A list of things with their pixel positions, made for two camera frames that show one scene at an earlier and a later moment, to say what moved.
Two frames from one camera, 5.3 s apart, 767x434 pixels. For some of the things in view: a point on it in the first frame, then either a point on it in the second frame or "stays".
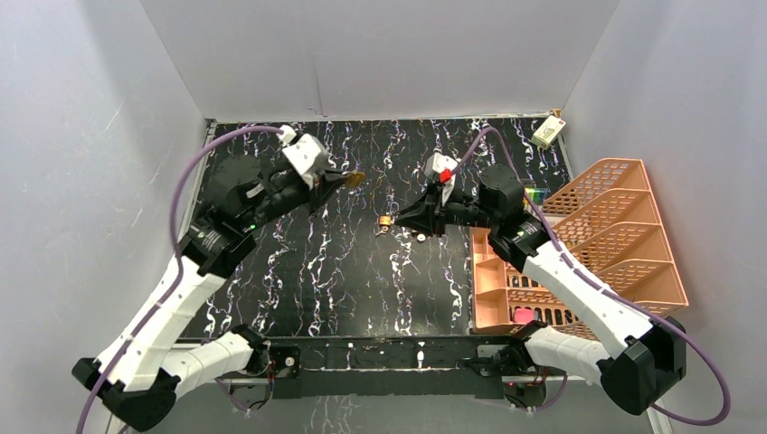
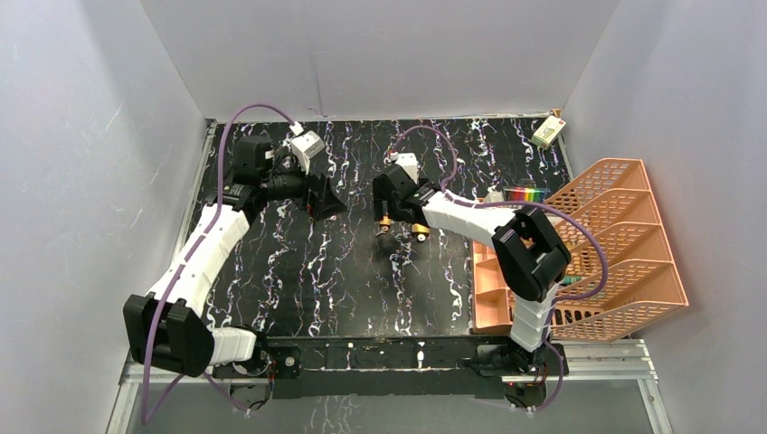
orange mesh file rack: [607, 221] stays
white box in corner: [548, 131] stays
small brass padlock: [384, 221] stays
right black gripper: [422, 215] → [380, 204]
